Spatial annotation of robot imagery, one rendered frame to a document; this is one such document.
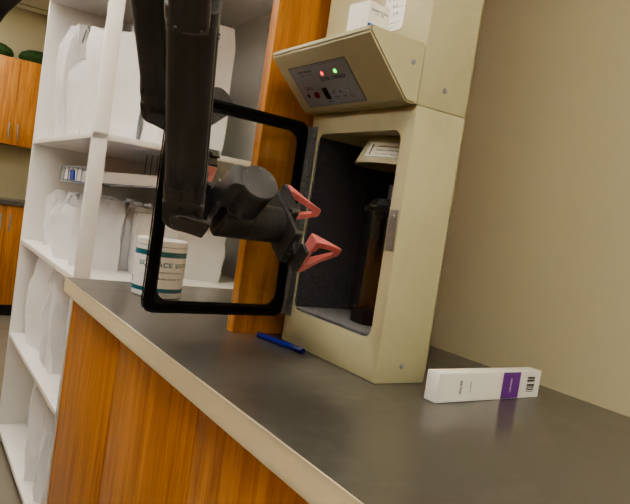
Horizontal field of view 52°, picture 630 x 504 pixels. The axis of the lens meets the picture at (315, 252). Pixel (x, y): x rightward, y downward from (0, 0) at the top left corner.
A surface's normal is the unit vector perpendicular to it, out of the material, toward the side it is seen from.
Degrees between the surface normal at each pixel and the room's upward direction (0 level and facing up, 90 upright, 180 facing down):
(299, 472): 90
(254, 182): 53
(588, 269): 90
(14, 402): 90
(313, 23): 90
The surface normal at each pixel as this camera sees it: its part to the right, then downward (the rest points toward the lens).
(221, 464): -0.83, -0.10
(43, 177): 0.53, 0.12
